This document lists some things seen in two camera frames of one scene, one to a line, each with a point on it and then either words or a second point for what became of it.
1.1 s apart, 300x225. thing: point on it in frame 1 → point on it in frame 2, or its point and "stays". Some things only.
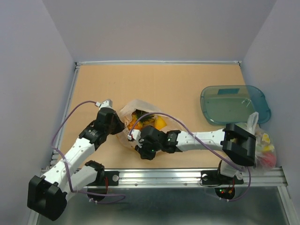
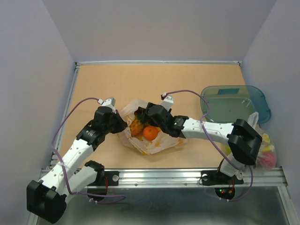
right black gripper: (144, 153) → (145, 114)
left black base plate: (111, 178) stays
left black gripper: (120, 125) stays
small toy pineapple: (139, 118) stays
